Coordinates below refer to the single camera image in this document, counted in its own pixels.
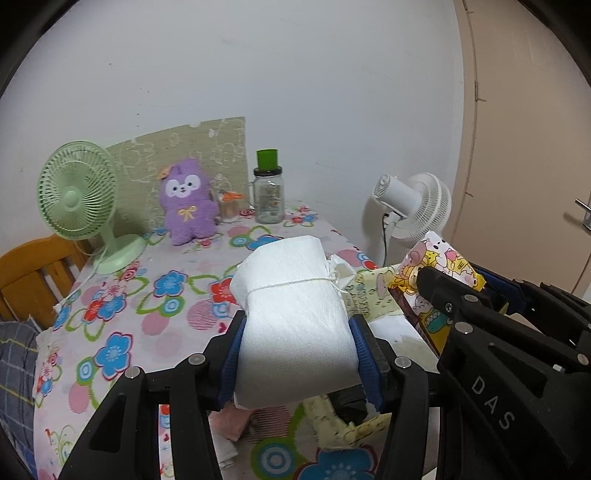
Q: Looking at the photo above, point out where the yellow patterned storage box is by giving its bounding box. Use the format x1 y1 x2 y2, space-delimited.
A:
304 266 437 450

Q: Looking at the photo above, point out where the metal door handle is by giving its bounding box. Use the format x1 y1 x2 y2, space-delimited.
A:
575 198 591 232

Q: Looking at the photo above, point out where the toothpick jar orange lid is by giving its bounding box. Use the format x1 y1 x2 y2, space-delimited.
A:
217 190 243 223

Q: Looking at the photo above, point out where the white standing fan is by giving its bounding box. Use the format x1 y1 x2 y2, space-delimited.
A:
373 172 452 247

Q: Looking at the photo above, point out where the glass mug green lid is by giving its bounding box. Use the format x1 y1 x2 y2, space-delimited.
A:
252 149 284 224

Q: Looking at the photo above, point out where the black plastic bag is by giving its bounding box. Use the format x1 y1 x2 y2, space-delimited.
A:
329 385 368 426

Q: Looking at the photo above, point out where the white cloth bundle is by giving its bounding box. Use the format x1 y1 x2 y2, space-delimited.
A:
230 236 359 409

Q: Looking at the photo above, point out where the cartoon tissue pack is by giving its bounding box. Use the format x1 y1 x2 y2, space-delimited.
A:
389 231 486 355

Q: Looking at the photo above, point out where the grey plaid pillow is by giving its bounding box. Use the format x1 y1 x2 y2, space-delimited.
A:
1 317 40 479

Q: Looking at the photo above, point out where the floral tablecloth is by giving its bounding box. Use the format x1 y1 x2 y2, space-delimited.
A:
33 206 379 479

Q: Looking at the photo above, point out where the beige door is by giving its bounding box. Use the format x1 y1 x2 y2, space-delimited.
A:
446 1 590 296

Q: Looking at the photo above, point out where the purple plush toy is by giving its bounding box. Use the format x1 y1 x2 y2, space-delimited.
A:
159 158 219 246

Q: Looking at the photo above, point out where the green patterned wall sheet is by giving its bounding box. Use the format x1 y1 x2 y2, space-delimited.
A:
107 117 249 235

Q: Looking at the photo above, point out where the green desk fan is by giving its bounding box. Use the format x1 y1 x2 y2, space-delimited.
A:
36 141 146 275

